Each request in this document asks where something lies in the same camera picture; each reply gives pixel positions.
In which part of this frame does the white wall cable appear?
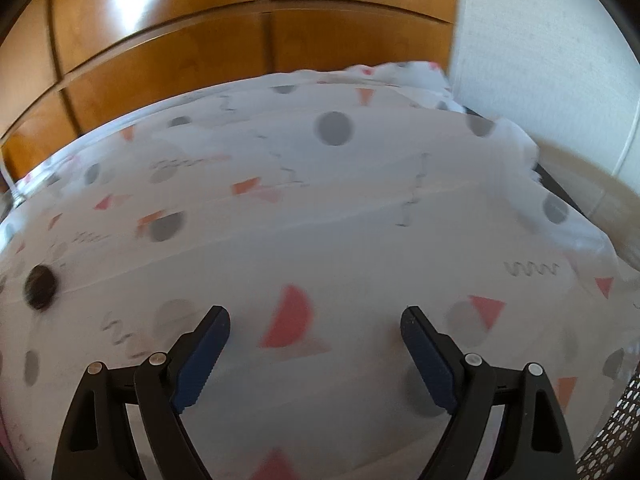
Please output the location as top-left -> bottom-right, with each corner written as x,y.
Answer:
612,105 -> 640,176

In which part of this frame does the white patterned tablecloth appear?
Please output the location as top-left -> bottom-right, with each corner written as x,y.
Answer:
0,61 -> 640,480

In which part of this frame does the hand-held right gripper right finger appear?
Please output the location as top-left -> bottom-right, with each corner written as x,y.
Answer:
401,306 -> 576,480

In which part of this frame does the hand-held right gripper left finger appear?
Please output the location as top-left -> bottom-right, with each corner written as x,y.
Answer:
52,305 -> 232,480

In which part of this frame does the black perforated basket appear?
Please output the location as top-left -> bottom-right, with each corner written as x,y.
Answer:
575,360 -> 640,480

